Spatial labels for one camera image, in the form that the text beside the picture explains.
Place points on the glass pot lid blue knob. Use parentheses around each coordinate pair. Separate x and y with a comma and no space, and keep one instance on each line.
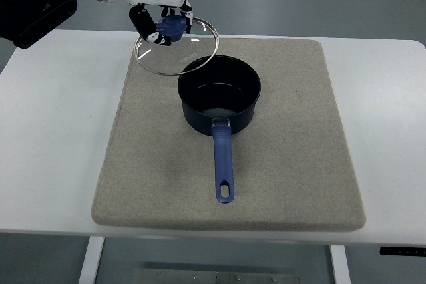
(185,53)

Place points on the black table control panel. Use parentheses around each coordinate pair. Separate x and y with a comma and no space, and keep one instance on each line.
(403,251)

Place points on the white table leg right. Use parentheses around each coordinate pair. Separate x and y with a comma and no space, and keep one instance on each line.
(339,264)

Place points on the beige felt mat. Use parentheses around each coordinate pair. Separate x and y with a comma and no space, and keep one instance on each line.
(288,170)

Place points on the white table leg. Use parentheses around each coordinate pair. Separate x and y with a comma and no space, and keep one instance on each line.
(339,264)
(91,260)

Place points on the dark blue saucepan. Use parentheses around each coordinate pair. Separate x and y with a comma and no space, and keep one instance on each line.
(219,100)

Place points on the metal base plate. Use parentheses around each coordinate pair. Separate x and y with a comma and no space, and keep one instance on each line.
(187,276)

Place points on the white table leg left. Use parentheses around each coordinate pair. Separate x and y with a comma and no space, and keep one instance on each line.
(91,260)

